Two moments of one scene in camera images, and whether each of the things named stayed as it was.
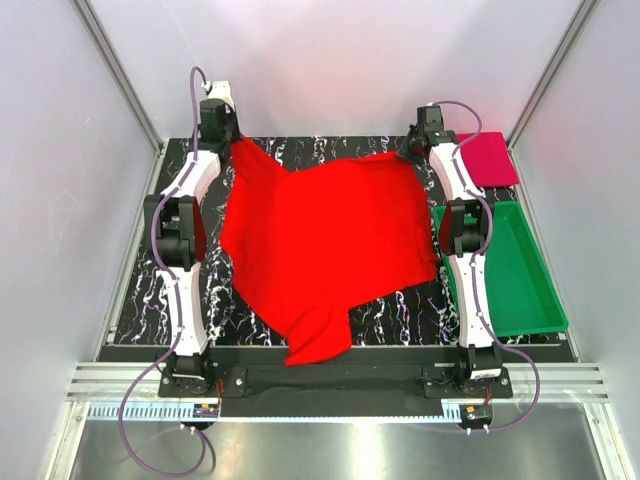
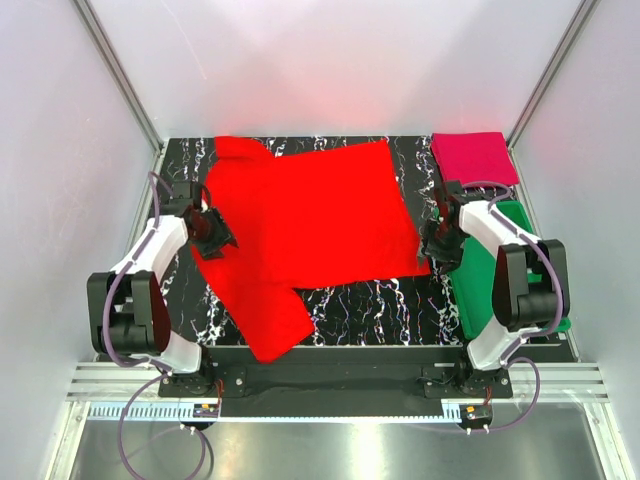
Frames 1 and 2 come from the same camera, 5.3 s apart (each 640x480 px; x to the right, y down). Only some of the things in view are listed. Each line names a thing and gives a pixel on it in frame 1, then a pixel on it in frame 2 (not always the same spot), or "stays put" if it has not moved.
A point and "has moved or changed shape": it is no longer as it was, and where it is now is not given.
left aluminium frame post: x=122 y=76 stays put
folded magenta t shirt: x=488 y=160 stays put
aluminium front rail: x=529 y=381 stays put
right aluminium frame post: x=550 y=67 stays put
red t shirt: x=305 y=249 has moved or changed shape
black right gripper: x=402 y=151 -> x=451 y=258
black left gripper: x=231 y=116 -> x=222 y=236
